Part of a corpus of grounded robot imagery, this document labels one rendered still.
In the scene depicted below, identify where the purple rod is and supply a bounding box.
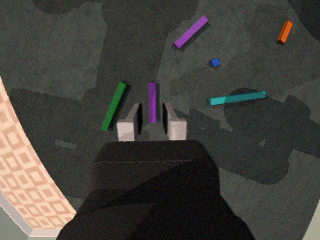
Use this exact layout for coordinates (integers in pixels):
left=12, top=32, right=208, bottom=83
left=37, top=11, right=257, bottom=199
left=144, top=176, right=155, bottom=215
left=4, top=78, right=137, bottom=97
left=173, top=15, right=208, bottom=49
left=148, top=82, right=156, bottom=123

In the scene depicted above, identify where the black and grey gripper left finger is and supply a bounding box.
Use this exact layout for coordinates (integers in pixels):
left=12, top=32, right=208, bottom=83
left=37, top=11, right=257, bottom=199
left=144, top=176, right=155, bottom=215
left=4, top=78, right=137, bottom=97
left=117, top=103, right=143, bottom=142

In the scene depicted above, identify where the turquoise rod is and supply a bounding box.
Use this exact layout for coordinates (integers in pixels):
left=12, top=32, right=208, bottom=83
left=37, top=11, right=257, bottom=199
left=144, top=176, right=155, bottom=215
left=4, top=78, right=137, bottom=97
left=208, top=91, right=265, bottom=105

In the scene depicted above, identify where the orange rod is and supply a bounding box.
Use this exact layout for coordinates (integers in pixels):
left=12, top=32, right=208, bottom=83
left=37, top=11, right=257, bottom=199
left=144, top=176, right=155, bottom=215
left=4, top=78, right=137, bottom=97
left=276, top=21, right=292, bottom=44

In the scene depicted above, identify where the dark green rod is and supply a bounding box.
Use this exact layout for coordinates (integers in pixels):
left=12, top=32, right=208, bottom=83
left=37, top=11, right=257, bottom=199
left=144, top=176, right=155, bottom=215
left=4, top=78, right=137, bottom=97
left=101, top=81, right=127, bottom=131

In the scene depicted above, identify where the small blue cube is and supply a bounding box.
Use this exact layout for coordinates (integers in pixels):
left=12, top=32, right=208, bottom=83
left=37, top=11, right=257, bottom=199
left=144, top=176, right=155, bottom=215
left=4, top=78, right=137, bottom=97
left=209, top=58, right=220, bottom=67

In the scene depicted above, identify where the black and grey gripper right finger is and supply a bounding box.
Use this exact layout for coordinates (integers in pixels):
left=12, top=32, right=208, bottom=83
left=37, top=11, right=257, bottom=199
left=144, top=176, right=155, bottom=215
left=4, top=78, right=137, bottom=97
left=162, top=103, right=187, bottom=141

